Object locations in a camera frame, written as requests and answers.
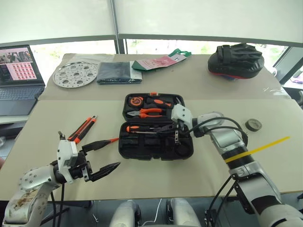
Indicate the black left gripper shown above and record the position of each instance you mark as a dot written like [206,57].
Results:
[79,168]

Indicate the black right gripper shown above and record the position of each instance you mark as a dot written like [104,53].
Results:
[181,127]

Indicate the black plastic tool case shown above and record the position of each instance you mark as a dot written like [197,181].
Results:
[151,149]

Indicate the slim orange black screwdriver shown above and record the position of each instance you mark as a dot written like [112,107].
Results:
[132,128]

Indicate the orange case latch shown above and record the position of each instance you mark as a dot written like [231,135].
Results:
[153,93]

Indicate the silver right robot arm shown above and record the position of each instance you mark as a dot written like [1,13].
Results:
[232,142]

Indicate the orange tipped tool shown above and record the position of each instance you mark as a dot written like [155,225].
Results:
[114,140]

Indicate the orange black utility knife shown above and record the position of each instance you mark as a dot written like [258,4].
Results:
[82,128]

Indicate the black orange tape measure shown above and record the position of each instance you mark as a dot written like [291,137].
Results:
[136,101]

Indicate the grey rounded shape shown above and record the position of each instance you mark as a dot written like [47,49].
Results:
[183,212]
[126,214]

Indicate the green pink paper bag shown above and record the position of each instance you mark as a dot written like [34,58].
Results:
[156,62]

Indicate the dark folded cloth in bag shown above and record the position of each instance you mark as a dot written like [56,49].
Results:
[113,72]

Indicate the black electrical tape roll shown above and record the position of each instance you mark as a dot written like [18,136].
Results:
[252,124]

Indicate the round perforated steel plate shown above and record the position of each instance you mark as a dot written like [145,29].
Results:
[75,74]

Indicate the black boxing pad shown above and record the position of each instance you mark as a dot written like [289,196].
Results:
[236,61]

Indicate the yellow zip tie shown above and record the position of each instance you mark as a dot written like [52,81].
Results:
[267,144]

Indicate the open laptop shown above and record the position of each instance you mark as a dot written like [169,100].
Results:
[19,78]

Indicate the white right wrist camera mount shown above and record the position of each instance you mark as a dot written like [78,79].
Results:
[181,113]

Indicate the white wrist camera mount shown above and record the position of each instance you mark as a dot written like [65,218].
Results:
[67,151]
[181,113]

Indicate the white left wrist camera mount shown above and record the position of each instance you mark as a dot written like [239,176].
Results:
[67,151]

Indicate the dark window frame post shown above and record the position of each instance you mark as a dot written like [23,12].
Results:
[119,45]

